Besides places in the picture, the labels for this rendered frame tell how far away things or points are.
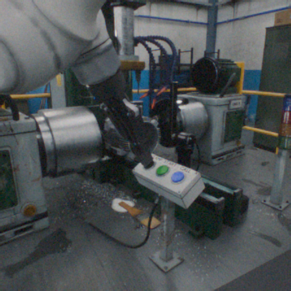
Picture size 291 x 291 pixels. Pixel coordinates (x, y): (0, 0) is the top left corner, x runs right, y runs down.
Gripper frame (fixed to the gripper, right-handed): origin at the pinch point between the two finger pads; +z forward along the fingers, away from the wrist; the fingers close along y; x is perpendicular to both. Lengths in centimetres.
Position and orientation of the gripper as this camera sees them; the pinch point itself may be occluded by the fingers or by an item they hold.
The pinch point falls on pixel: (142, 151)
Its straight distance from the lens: 59.2
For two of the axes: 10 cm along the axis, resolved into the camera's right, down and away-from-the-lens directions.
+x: -6.8, 6.2, -3.9
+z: 3.8, 7.5, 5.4
